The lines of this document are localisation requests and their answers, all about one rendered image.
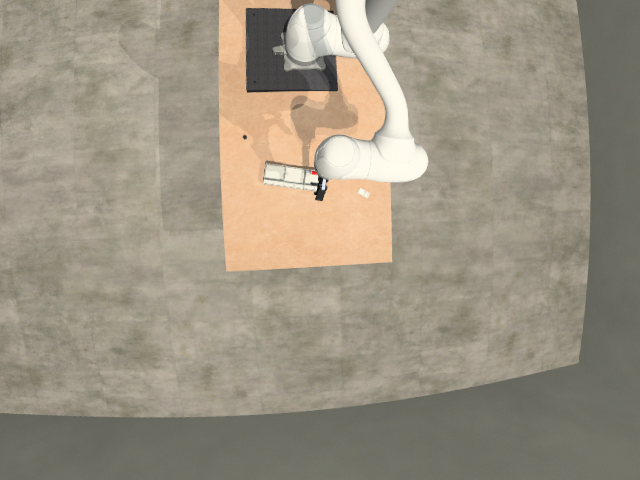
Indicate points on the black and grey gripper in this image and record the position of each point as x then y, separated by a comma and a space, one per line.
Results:
323, 188

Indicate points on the grey three-compartment bin rack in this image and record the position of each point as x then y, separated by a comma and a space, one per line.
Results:
274, 175

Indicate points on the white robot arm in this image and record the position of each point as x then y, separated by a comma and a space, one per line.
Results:
391, 155

